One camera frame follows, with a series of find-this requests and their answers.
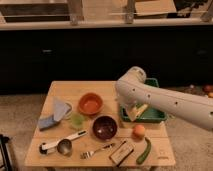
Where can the orange bowl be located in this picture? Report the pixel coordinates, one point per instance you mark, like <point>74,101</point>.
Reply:
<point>90,104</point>

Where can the green cucumber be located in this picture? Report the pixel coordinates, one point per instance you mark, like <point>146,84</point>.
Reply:
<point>145,153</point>

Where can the light wooden table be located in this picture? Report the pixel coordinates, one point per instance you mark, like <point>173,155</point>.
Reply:
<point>71,91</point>

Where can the small green cup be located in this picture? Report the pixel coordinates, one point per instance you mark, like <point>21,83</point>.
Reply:
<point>76,121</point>

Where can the green plastic tray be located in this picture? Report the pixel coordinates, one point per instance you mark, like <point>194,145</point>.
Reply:
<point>149,115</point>

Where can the light blue cloth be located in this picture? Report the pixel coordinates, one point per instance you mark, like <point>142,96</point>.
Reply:
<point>60,108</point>

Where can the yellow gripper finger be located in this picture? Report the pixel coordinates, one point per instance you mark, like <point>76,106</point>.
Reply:
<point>134,112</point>

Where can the silver fork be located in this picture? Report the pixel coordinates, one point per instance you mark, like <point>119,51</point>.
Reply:
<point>89,154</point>

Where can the dark purple bowl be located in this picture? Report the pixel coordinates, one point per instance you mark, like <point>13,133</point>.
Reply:
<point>104,128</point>

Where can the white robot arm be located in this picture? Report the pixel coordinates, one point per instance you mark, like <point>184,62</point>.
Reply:
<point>132,89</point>

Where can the black and tan box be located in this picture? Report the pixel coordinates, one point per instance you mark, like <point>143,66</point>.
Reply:
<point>123,151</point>

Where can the metal measuring cup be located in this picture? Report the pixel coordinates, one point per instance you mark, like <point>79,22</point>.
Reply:
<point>64,147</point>

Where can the orange peach fruit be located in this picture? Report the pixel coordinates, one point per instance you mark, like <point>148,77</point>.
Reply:
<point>139,131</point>

